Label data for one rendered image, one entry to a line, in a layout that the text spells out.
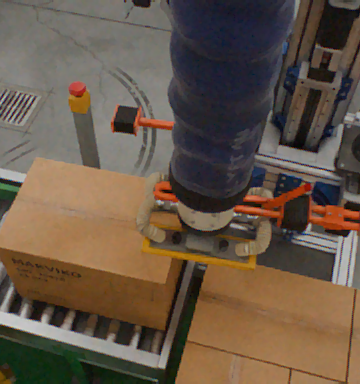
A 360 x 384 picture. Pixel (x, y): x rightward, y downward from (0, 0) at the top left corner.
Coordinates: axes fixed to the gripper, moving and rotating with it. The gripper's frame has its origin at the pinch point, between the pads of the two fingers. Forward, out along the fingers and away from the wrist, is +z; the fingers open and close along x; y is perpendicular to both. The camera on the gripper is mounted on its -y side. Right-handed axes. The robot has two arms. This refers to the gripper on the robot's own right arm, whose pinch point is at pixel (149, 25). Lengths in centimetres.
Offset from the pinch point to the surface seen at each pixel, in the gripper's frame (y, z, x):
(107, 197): -21, 57, 10
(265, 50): -37, -28, -35
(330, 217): -27, 30, -61
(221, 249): -40, 41, -34
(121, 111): -6.5, 29.0, 8.1
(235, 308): -30, 98, -43
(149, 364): -63, 93, -19
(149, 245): -44, 43, -13
